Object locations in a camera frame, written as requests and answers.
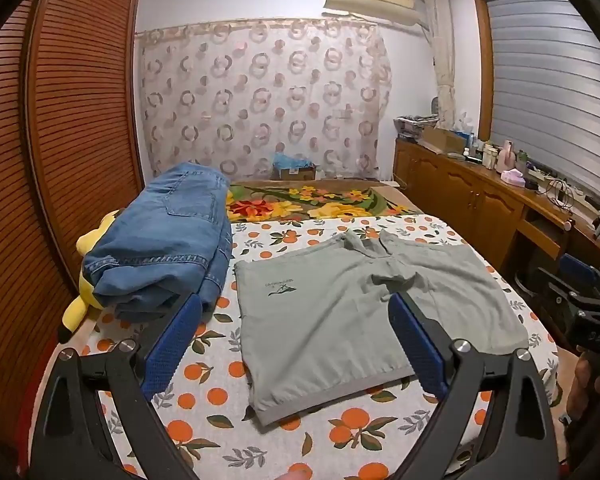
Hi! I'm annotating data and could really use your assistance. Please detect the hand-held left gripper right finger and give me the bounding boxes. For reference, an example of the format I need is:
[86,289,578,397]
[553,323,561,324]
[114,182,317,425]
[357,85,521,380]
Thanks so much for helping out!
[387,290,561,480]

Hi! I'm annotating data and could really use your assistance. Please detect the ring pattern curtain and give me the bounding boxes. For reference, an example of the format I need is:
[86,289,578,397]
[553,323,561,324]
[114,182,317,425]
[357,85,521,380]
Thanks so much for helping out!
[135,19,393,181]

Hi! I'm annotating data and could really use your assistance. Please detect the cardboard box with label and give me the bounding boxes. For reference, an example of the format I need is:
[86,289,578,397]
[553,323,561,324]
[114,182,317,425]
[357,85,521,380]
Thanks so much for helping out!
[272,162,317,181]

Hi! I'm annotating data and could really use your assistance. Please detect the grey pants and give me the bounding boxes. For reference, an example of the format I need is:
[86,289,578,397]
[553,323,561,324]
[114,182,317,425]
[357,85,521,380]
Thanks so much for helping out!
[234,227,531,426]

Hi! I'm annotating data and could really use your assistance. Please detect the person's right hand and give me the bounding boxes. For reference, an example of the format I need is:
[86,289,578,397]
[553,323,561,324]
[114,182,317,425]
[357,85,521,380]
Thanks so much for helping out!
[566,355,600,427]

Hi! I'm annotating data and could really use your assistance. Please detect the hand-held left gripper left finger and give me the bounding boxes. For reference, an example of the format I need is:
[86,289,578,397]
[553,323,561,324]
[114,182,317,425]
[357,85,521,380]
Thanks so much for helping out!
[30,292,203,480]

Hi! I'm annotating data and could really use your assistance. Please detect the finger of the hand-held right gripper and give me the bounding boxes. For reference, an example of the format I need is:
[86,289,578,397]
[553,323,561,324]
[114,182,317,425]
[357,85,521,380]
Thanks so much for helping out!
[535,269,600,314]
[560,254,600,306]

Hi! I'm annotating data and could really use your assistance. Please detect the grey window blind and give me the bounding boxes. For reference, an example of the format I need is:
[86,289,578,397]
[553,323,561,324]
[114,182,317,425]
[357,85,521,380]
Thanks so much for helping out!
[485,0,600,211]

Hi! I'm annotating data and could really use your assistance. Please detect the folded blue denim jeans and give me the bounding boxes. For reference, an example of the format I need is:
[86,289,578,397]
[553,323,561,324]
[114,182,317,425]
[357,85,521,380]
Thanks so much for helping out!
[82,161,233,323]

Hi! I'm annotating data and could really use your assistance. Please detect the blue plastic bag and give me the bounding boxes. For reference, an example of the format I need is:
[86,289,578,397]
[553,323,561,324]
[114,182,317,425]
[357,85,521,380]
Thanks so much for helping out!
[272,152,313,171]

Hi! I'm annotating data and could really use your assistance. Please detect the wooden cabinet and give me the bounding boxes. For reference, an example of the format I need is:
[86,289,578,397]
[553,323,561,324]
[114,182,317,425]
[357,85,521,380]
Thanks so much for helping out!
[394,137,600,281]

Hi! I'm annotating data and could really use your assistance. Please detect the flat open cardboard box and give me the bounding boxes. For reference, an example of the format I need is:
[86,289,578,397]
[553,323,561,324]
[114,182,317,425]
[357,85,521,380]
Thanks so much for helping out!
[422,125,468,158]

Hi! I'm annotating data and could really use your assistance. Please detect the floral blanket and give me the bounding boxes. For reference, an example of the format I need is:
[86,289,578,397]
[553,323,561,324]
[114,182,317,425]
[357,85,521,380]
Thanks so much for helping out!
[227,180,421,223]

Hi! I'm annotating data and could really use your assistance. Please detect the pink bottle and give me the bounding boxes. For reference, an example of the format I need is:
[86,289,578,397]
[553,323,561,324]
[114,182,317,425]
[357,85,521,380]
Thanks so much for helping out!
[497,140,516,173]

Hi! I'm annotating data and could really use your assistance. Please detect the yellow plush toy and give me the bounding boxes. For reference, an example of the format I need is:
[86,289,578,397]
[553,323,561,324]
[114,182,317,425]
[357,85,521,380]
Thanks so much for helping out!
[57,207,126,346]

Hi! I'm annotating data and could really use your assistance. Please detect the beige window curtain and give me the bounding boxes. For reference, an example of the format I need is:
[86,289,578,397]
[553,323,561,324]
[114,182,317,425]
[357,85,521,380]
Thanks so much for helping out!
[422,0,456,126]

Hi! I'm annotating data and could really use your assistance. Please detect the black cables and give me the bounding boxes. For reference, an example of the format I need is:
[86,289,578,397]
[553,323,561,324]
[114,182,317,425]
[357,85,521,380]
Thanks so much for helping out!
[545,180,586,211]

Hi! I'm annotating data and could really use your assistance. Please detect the louvered wooden wardrobe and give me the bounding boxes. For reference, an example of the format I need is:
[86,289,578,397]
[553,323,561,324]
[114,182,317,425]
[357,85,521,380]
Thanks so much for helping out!
[0,0,146,461]

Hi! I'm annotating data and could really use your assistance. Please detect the orange print bedsheet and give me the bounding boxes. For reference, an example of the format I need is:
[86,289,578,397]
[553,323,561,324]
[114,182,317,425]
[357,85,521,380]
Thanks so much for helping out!
[45,212,563,480]

